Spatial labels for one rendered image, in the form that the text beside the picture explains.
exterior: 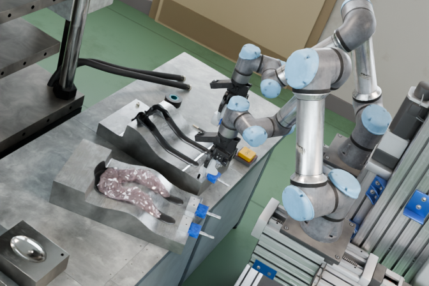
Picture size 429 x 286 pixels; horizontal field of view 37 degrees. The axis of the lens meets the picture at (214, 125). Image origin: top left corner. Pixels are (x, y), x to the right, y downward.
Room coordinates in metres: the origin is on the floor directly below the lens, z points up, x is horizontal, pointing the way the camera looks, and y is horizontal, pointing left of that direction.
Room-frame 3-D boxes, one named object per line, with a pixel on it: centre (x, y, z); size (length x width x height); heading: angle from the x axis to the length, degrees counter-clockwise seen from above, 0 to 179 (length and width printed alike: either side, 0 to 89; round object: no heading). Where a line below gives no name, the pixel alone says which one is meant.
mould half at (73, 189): (1.71, 0.20, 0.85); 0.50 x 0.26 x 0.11; 89
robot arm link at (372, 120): (2.19, -0.58, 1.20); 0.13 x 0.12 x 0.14; 7
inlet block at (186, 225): (1.65, -0.07, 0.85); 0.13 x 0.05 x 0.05; 89
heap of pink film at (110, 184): (1.71, 0.19, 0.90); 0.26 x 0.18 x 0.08; 89
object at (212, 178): (1.93, -0.08, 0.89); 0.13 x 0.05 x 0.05; 71
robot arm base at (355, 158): (2.18, -0.58, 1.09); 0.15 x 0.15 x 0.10
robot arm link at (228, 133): (1.94, -0.06, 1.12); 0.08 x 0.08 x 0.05
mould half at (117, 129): (2.07, 0.16, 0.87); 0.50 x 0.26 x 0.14; 71
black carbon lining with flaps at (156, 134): (2.06, 0.15, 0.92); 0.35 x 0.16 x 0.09; 71
